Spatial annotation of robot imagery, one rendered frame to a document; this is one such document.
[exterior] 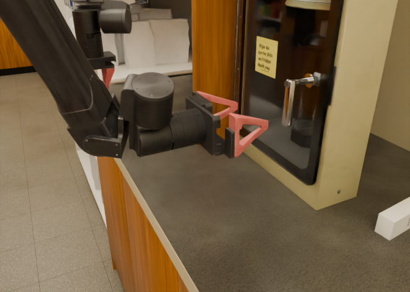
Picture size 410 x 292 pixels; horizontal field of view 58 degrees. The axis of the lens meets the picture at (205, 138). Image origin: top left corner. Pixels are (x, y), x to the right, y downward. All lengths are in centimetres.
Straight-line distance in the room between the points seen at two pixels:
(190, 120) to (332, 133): 28
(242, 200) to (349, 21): 40
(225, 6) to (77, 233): 167
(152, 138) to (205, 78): 44
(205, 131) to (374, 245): 37
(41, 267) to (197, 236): 151
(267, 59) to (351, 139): 24
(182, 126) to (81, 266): 159
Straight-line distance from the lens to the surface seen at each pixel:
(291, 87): 68
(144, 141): 54
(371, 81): 74
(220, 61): 96
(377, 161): 103
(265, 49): 81
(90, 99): 52
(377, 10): 71
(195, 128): 57
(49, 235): 233
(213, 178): 87
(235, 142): 55
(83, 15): 90
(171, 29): 190
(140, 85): 51
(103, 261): 208
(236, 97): 94
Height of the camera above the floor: 140
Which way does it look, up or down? 26 degrees down
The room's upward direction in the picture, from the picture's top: straight up
